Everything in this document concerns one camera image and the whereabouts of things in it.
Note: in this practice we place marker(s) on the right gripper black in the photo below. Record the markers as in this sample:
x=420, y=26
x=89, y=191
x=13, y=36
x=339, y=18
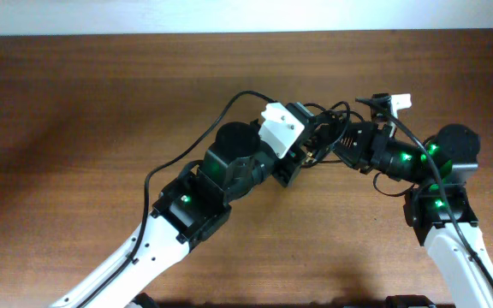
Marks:
x=353, y=143

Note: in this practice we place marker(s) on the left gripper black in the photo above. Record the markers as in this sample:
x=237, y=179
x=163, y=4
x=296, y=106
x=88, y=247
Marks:
x=291, y=161

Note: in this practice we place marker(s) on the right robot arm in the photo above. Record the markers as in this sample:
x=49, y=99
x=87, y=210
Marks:
x=436, y=206

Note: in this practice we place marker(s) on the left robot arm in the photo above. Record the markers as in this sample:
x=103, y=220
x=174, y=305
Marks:
x=193, y=206

